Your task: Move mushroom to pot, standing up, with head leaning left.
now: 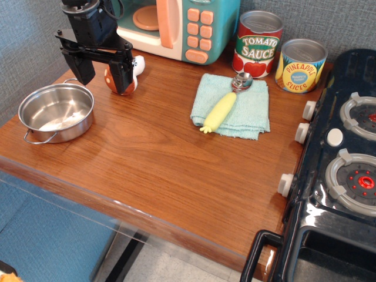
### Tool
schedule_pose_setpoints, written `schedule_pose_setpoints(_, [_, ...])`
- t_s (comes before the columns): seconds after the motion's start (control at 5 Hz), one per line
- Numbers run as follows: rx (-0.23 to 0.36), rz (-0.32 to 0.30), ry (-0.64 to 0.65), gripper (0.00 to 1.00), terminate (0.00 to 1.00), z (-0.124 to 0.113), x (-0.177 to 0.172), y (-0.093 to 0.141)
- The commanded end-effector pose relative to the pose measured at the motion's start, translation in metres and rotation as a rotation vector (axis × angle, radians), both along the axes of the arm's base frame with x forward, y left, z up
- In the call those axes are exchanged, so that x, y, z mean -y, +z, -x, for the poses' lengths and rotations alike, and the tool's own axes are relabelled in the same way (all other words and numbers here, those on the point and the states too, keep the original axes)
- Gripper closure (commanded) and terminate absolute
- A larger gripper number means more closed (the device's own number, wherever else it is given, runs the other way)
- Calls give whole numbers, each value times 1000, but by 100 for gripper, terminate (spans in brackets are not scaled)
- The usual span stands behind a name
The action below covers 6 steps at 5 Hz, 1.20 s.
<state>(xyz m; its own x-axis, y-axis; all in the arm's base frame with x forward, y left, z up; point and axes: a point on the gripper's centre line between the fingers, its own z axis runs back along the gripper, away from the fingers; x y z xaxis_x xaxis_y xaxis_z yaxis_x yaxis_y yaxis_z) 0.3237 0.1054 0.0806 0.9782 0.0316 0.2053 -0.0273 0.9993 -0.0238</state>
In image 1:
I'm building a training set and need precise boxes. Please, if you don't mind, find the white stove knob lower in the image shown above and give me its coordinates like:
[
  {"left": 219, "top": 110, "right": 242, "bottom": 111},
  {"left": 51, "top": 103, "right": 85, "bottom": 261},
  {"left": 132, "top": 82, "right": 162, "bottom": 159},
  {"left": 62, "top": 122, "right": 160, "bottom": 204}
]
[{"left": 277, "top": 174, "right": 294, "bottom": 197}]

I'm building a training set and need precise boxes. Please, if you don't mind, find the light blue folded cloth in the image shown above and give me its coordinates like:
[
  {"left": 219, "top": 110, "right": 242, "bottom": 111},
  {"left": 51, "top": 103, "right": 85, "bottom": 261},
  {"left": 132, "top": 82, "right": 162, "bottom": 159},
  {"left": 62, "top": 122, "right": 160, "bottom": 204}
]
[{"left": 190, "top": 74, "right": 270, "bottom": 140}]

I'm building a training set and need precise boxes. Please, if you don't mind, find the brown white plush mushroom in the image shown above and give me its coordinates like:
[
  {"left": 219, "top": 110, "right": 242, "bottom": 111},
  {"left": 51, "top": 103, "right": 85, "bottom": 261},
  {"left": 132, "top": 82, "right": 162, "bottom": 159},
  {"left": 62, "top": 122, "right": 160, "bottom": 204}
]
[{"left": 104, "top": 55, "right": 145, "bottom": 96}]

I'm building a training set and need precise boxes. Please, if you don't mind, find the tomato sauce can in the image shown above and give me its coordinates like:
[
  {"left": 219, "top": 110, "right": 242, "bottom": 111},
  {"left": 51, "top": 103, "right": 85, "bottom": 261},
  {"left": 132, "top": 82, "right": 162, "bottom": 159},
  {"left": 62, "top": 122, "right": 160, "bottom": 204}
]
[{"left": 232, "top": 10, "right": 284, "bottom": 79}]

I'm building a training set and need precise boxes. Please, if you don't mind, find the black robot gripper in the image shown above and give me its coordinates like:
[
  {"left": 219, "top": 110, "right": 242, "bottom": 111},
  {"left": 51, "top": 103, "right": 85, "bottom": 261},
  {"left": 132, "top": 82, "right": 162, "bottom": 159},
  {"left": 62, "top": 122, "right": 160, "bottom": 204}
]
[{"left": 56, "top": 1, "right": 134, "bottom": 94}]

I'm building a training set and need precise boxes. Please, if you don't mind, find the white stove knob upper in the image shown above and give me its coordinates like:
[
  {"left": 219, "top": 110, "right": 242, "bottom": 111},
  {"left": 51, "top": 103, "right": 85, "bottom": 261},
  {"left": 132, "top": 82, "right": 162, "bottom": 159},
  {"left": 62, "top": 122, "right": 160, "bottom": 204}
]
[{"left": 302, "top": 100, "right": 317, "bottom": 122}]

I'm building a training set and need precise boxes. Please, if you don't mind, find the black toy stove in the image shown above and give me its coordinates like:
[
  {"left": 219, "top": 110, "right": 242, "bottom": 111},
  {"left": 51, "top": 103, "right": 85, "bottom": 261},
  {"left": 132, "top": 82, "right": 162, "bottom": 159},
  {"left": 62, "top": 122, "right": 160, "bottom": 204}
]
[{"left": 241, "top": 49, "right": 375, "bottom": 281}]

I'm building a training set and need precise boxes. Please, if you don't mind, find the pineapple slices can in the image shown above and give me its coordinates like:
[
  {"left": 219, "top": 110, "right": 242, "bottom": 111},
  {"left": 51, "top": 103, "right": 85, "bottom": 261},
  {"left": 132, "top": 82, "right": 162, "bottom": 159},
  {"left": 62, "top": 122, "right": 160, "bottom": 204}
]
[{"left": 275, "top": 39, "right": 328, "bottom": 93}]

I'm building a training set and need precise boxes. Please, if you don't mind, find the orange object bottom corner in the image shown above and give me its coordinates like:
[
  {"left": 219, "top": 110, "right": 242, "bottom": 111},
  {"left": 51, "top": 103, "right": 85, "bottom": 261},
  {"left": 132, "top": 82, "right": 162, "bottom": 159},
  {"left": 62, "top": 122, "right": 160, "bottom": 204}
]
[{"left": 0, "top": 261, "right": 23, "bottom": 282}]

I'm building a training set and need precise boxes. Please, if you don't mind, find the white stove knob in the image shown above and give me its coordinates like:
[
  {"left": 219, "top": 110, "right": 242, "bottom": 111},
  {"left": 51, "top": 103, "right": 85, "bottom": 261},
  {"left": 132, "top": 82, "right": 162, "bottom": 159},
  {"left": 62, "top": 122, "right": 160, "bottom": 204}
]
[
  {"left": 294, "top": 123, "right": 310, "bottom": 145},
  {"left": 302, "top": 100, "right": 317, "bottom": 122},
  {"left": 277, "top": 174, "right": 294, "bottom": 197}
]

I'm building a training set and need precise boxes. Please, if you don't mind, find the yellow handled metal spoon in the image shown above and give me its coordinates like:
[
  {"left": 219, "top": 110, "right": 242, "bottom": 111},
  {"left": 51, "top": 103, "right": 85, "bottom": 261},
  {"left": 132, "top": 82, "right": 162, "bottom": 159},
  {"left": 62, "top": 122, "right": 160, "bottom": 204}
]
[{"left": 200, "top": 72, "right": 253, "bottom": 134}]

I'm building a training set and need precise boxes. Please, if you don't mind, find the white stove knob middle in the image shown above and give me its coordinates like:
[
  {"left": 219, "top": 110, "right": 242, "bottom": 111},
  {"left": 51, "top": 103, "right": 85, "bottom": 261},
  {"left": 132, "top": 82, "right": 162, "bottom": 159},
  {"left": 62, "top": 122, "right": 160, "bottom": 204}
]
[{"left": 294, "top": 123, "right": 310, "bottom": 145}]

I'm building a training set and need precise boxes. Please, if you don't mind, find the stainless steel pot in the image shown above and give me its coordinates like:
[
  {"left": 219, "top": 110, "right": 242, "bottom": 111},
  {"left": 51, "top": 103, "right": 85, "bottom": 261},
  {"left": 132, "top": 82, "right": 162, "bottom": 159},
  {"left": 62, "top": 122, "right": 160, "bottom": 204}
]
[{"left": 18, "top": 79, "right": 95, "bottom": 145}]

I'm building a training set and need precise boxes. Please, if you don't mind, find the teal toy microwave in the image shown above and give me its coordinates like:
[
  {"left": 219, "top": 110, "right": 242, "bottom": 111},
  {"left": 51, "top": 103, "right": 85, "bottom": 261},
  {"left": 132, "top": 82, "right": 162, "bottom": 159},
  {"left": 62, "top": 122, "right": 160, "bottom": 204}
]
[{"left": 113, "top": 1, "right": 240, "bottom": 65}]

